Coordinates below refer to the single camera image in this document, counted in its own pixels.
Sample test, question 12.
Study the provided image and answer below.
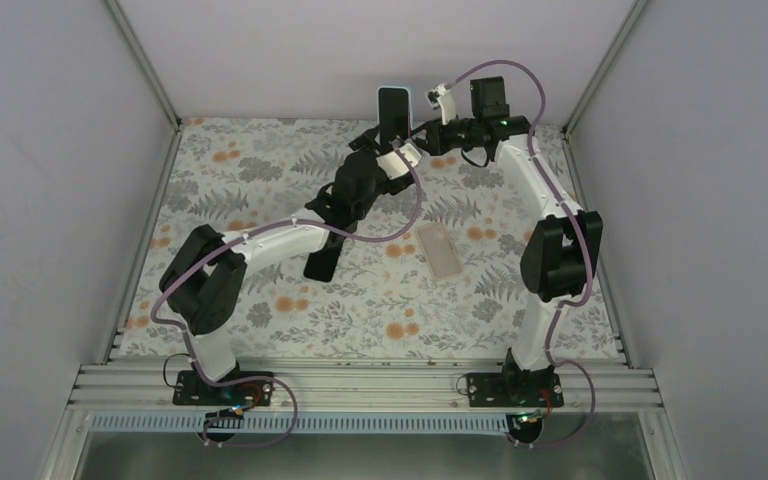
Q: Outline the aluminium frame rail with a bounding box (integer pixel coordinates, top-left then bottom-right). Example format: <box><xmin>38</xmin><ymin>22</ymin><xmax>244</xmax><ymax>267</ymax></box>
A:
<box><xmin>563</xmin><ymin>1</ymin><xmax>650</xmax><ymax>369</ymax></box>
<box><xmin>94</xmin><ymin>1</ymin><xmax>180</xmax><ymax>365</ymax></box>

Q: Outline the floral patterned table mat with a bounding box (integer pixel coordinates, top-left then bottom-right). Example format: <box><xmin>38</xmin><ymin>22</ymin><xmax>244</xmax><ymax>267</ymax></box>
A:
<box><xmin>117</xmin><ymin>117</ymin><xmax>624</xmax><ymax>362</ymax></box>

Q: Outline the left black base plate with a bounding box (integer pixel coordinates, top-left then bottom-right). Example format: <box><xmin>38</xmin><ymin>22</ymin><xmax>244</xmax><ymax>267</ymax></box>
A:
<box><xmin>172</xmin><ymin>369</ymin><xmax>274</xmax><ymax>409</ymax></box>

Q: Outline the aluminium frame left rail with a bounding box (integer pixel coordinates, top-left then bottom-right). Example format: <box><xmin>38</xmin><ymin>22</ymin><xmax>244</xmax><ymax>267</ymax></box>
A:
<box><xmin>94</xmin><ymin>1</ymin><xmax>180</xmax><ymax>365</ymax></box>

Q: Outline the cream phone case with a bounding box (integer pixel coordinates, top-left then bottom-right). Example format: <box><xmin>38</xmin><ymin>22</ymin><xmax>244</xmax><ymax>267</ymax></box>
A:
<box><xmin>417</xmin><ymin>222</ymin><xmax>463</xmax><ymax>280</ymax></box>

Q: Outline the aluminium front rail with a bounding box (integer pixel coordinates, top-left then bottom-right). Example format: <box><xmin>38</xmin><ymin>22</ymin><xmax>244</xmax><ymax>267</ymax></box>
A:
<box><xmin>68</xmin><ymin>359</ymin><xmax>664</xmax><ymax>413</ymax></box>

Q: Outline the white slotted cable duct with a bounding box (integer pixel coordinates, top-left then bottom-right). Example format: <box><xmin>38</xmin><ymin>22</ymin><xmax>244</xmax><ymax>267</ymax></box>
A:
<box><xmin>91</xmin><ymin>411</ymin><xmax>508</xmax><ymax>435</ymax></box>

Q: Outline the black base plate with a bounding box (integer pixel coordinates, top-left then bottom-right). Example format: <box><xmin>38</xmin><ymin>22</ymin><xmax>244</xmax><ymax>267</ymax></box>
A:
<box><xmin>172</xmin><ymin>369</ymin><xmax>274</xmax><ymax>409</ymax></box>
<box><xmin>466</xmin><ymin>369</ymin><xmax>565</xmax><ymax>408</ymax></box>

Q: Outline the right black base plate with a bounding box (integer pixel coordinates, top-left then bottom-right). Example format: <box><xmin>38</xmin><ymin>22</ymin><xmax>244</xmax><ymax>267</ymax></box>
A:
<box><xmin>466</xmin><ymin>369</ymin><xmax>565</xmax><ymax>408</ymax></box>

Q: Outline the aluminium frame right rail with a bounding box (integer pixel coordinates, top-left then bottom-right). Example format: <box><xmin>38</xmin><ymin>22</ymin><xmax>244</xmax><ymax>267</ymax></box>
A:
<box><xmin>563</xmin><ymin>1</ymin><xmax>650</xmax><ymax>369</ymax></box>

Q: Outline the black smartphone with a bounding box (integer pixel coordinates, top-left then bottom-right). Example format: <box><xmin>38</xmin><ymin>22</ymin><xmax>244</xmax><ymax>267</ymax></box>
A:
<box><xmin>303</xmin><ymin>243</ymin><xmax>343</xmax><ymax>283</ymax></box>

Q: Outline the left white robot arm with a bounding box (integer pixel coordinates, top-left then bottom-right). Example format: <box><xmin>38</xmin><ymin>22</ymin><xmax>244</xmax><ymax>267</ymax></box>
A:
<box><xmin>150</xmin><ymin>131</ymin><xmax>423</xmax><ymax>405</ymax></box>

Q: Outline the phone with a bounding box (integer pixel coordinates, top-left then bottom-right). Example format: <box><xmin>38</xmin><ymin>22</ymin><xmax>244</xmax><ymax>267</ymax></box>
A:
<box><xmin>377</xmin><ymin>86</ymin><xmax>412</xmax><ymax>145</ymax></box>

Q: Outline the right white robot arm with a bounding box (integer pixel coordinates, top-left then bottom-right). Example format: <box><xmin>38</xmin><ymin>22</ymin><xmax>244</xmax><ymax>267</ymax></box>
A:
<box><xmin>418</xmin><ymin>76</ymin><xmax>603</xmax><ymax>408</ymax></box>

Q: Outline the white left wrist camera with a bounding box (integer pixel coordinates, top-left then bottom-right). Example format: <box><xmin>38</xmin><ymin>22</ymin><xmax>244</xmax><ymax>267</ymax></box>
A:
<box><xmin>377</xmin><ymin>142</ymin><xmax>424</xmax><ymax>180</ymax></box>

